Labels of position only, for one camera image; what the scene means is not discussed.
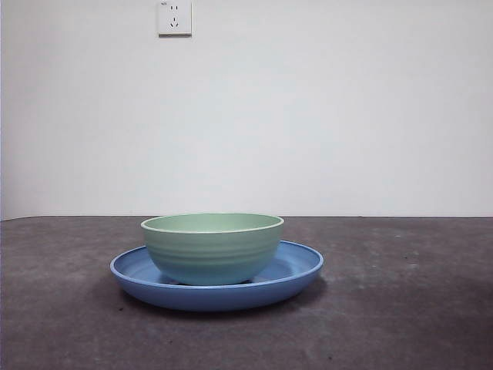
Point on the blue plate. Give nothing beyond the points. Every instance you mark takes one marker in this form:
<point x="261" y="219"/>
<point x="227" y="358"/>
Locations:
<point x="215" y="298"/>

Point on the white wall socket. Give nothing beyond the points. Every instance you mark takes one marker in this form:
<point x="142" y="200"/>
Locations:
<point x="175" y="19"/>

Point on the green bowl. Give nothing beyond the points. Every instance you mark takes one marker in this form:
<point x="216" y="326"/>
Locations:
<point x="212" y="254"/>

